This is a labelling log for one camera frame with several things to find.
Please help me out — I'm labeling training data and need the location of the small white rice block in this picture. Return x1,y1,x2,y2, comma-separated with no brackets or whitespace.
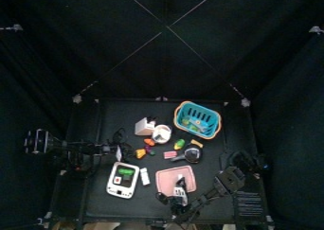
139,167,151,186

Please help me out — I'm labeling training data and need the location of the pink cutting board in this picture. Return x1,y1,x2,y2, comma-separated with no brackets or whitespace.
154,165,197,198

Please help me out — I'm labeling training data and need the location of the orange yellow toy pepper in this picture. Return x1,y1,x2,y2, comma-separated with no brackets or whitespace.
134,148,149,160

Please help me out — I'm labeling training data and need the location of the yellow and blue toy piece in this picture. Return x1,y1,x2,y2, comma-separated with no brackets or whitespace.
190,120,210,134

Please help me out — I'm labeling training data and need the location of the blue basket with orange rim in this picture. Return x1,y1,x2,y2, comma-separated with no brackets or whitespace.
174,100,222,140

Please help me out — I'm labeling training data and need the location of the yellow orange toy food piece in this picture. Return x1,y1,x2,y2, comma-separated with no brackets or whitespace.
189,138,205,149

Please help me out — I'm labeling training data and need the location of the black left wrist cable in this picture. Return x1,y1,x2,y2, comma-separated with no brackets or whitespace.
111,127,129,144

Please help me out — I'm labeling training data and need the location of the white printed table label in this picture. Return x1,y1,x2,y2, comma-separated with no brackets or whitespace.
234,189,265,219

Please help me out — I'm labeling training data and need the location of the pink toy meat block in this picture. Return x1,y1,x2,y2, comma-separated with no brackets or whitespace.
162,150,178,160

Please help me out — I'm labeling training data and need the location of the black toy frying pan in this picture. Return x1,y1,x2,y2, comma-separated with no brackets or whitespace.
169,146,204,165

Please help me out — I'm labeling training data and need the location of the white toy bowl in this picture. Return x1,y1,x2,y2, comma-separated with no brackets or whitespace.
150,123,174,145

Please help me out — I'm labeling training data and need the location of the green and yellow toy corn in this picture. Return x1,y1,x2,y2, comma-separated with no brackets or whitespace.
174,138,188,151

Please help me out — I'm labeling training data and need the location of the green toy leaf piece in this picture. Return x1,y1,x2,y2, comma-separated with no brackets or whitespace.
117,167,135,177

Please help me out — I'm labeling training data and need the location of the green toy vegetable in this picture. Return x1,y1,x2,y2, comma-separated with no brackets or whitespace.
180,116,193,128

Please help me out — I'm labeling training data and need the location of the white toy carton box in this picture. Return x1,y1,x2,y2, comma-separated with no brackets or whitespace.
134,116,157,136

